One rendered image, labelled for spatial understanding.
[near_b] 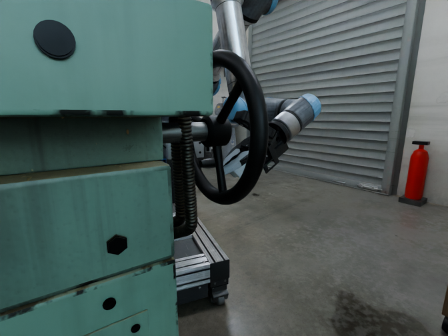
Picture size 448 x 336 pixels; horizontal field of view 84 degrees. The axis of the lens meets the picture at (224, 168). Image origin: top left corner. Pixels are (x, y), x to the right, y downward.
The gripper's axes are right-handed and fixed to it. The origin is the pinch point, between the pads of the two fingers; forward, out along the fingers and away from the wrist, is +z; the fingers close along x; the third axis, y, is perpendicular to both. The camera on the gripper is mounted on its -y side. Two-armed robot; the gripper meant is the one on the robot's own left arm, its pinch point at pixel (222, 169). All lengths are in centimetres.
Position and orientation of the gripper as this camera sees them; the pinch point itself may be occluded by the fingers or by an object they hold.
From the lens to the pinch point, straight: 59.5
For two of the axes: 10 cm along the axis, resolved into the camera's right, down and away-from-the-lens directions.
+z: -7.2, 5.9, -3.6
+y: 4.2, 7.9, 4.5
